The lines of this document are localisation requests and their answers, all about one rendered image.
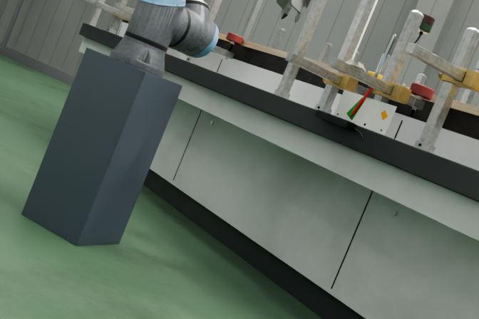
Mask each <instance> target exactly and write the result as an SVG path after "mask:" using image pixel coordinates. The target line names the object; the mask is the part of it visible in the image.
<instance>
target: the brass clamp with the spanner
mask: <svg viewBox="0 0 479 319"><path fill-rule="evenodd" d="M383 81H384V80H383ZM384 82H386V83H388V84H390V85H392V86H393V90H392V91H391V94H390V95H389V94H386V93H382V92H381V91H379V90H377V89H375V88H374V89H372V90H371V92H372V93H373V94H377V95H381V96H384V97H385V98H388V99H389V100H393V101H396V102H398V103H403V104H405V105H406V103H407V102H408V99H409V96H410V94H411V91H412V90H410V89H408V88H406V87H404V86H402V85H398V84H395V83H390V82H388V81H384Z"/></svg>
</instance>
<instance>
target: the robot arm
mask: <svg viewBox="0 0 479 319"><path fill-rule="evenodd" d="M310 1H311V0H276V2H277V3H278V4H279V5H280V7H281V8H282V14H281V19H284V18H285V17H286V16H288V13H289V11H290V10H291V8H292V6H293V8H294V9H295V10H296V11H297V15H296V18H295V21H294V22H297V21H298V20H299V19H300V18H301V17H302V15H303V14H304V12H305V11H306V9H307V7H308V5H309V3H310ZM218 34H219V30H218V27H217V25H216V24H215V23H214V22H213V21H211V20H210V8H209V6H208V5H207V4H206V3H205V2H204V0H138V2H137V4H136V6H135V9H134V12H133V15H132V17H131V19H130V22H129V24H128V27H127V29H126V32H125V35H124V37H123V38H122V40H121V41H120V42H119V43H118V44H117V45H116V46H115V48H114V49H113V50H112V51H111V53H110V57H111V58H114V59H116V60H119V61H122V62H124V63H127V64H128V65H131V66H134V67H136V68H139V69H141V70H143V71H146V72H148V73H152V74H153V75H156V76H159V77H161V78H162V77H163V74H164V72H165V53H166V51H167V49H168V47H169V48H171V49H174V50H176V51H178V52H181V53H183V54H185V55H186V56H191V57H193V58H201V57H203V56H206V55H207V54H208V53H209V52H210V51H212V50H213V48H214V47H215V46H216V44H217V41H218V38H219V36H218Z"/></svg>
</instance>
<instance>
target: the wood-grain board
mask: <svg viewBox="0 0 479 319"><path fill-rule="evenodd" d="M218 36H219V38H218V39H221V40H223V41H228V40H227V39H226V37H227V35H224V34H222V33H219V34H218ZM228 42H230V41H228ZM241 46H244V47H248V48H251V49H254V50H257V51H261V52H264V53H268V54H271V55H273V56H278V57H280V58H286V57H287V54H288V53H287V52H284V51H280V50H277V49H274V48H270V47H266V46H262V45H259V44H256V43H252V42H249V41H245V40H243V42H242V44H241ZM304 58H305V57H304ZM305 59H307V60H308V61H311V62H312V63H315V64H317V65H318V66H321V67H323V68H325V69H327V70H333V68H332V67H330V66H329V64H326V63H322V62H319V61H315V60H312V59H309V58H305ZM436 98H437V95H434V94H433V97H432V99H431V100H426V99H423V100H425V101H428V102H431V103H435V101H436ZM450 108H452V109H454V110H459V111H461V112H465V113H468V114H471V115H475V116H478V117H479V107H476V106H474V105H469V104H466V103H462V102H459V101H456V100H453V103H452V105H451V107H450Z"/></svg>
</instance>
